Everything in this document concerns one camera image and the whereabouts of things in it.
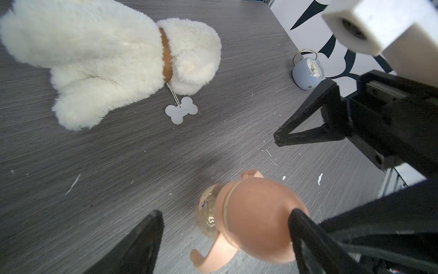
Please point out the light blue alarm clock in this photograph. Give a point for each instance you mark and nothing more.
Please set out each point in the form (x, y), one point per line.
(308, 72)

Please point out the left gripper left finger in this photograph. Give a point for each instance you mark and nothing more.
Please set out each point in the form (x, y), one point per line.
(137, 252)

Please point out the white bone-shaped tag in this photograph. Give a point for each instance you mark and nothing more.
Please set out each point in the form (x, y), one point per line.
(177, 113)

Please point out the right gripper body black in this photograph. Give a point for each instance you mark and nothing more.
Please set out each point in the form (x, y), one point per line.
(399, 114)

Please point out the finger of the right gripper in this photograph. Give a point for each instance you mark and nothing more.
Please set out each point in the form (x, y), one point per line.
(322, 117)

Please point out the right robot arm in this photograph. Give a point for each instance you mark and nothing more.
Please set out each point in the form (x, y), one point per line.
(395, 234)

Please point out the white plush dog toy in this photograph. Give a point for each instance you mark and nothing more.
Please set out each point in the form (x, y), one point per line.
(103, 55)

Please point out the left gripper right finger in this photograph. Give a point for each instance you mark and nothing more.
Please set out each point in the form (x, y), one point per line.
(315, 251)

